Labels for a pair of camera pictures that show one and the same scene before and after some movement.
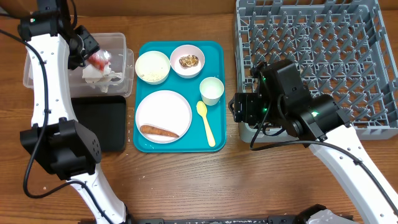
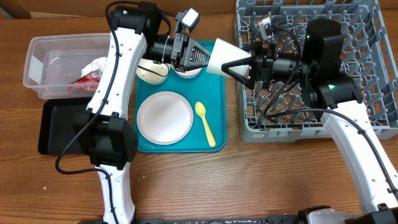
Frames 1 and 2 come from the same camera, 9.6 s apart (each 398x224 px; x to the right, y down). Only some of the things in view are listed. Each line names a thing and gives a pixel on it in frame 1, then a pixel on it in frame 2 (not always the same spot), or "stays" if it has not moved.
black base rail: [272, 219] stays
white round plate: [165, 109] stays
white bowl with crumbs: [153, 67] stays
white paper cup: [211, 89] to [223, 53]
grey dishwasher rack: [344, 48] stays
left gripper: [92, 46] to [184, 61]
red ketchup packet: [101, 59] to [89, 81]
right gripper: [244, 109] to [259, 66]
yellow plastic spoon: [201, 109] stays
